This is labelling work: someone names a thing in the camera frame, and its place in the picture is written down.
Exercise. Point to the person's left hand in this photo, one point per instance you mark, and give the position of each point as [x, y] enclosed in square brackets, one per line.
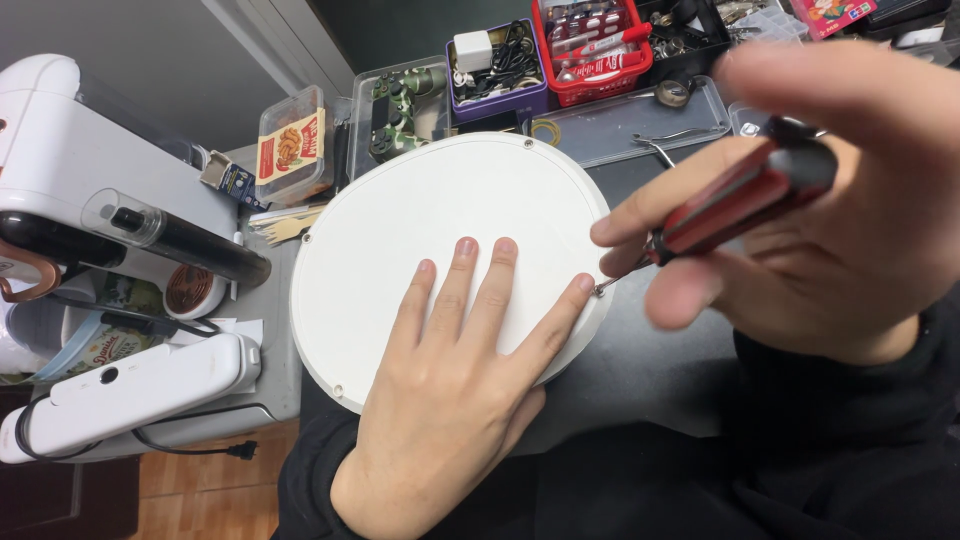
[442, 390]

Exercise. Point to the person's right hand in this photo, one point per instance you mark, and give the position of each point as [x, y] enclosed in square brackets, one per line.
[862, 262]

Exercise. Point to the person's right fingers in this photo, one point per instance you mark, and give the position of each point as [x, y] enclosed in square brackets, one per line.
[675, 187]

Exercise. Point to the red and black screwdriver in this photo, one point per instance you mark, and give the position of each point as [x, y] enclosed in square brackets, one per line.
[739, 199]

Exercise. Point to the white round device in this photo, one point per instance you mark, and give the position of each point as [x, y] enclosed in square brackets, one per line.
[390, 217]

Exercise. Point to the metal nippers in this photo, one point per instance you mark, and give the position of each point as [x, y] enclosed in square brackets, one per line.
[664, 141]

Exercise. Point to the clear plastic tray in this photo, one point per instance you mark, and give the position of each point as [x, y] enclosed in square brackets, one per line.
[615, 127]

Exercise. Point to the small clear container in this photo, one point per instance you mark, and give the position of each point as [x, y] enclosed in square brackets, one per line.
[746, 120]

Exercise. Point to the red plastic basket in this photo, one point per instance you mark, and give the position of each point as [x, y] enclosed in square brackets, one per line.
[600, 86]

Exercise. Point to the yellow rubber band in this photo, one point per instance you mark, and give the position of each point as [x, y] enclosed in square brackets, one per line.
[546, 132]

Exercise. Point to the black tray of metal parts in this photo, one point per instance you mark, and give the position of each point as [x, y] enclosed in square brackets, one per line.
[679, 37]

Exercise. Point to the purple storage box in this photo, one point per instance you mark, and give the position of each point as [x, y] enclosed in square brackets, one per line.
[502, 103]

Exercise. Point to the clear compartment organizer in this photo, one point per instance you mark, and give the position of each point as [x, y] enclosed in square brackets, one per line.
[772, 21]

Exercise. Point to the pink printed box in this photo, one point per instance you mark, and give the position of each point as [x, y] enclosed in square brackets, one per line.
[829, 15]

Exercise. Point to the white charger block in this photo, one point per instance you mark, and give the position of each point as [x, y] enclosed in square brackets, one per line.
[472, 51]

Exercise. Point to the camouflage game controller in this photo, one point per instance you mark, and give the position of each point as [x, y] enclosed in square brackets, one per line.
[401, 112]

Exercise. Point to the clear plastic box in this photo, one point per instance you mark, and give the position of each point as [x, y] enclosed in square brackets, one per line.
[364, 105]

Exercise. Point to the clear snack container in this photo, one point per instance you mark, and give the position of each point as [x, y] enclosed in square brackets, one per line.
[294, 150]

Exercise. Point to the bundle of wooden forks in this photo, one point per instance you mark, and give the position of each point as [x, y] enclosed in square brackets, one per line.
[285, 223]

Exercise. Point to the grey side table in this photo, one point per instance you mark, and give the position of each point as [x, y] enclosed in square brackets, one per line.
[281, 375]

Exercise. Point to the small blue carton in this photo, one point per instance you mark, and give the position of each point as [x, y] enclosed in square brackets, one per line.
[234, 180]

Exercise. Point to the black cylinder with clear cap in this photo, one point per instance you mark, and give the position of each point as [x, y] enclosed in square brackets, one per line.
[187, 244]

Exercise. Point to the white round copper coil heater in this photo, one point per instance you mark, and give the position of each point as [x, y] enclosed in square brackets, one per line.
[193, 291]

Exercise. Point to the white oblong appliance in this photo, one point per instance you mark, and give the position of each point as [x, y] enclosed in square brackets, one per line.
[142, 394]

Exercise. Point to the round cookie tin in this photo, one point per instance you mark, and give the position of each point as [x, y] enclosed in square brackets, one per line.
[97, 345]

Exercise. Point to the white coffee machine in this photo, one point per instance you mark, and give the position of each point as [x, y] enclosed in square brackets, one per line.
[67, 150]

